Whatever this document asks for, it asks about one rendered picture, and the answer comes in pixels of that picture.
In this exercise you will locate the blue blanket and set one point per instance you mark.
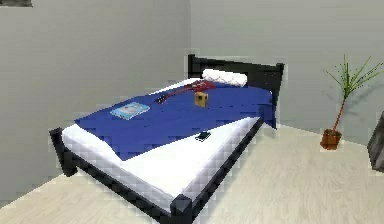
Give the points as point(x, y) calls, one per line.
point(186, 116)

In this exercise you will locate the light blue book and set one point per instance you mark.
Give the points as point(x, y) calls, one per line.
point(130, 110)

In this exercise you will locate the tan brown box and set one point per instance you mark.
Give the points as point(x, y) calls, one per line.
point(201, 99)

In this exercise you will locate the white pillow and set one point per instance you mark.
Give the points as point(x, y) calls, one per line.
point(224, 77)

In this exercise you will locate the dark grey furniture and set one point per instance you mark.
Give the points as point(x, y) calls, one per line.
point(377, 146)

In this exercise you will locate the black phone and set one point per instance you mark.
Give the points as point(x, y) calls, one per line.
point(202, 136)

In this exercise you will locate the red electric guitar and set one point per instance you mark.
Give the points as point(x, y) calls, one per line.
point(193, 87)

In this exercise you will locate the dark framed wall picture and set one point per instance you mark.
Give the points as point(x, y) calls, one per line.
point(15, 3)

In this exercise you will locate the houseplant in brown pot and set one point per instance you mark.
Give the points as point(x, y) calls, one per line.
point(340, 113)

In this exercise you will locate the black framed white bed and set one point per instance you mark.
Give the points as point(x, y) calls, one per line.
point(173, 166)

